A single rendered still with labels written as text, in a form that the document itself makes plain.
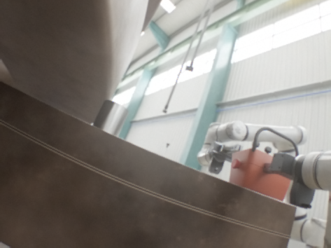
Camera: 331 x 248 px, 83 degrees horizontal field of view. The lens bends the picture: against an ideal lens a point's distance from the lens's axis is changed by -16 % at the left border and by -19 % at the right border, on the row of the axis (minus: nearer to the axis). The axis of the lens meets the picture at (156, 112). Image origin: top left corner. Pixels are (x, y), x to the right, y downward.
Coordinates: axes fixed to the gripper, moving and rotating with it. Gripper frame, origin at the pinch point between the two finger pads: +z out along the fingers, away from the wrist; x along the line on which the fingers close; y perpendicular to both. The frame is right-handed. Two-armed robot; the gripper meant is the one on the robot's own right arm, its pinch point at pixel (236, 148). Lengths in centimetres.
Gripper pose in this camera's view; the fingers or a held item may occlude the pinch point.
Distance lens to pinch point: 88.9
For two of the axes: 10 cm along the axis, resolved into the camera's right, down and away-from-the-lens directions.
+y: 3.6, -8.7, 3.5
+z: 1.9, -2.9, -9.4
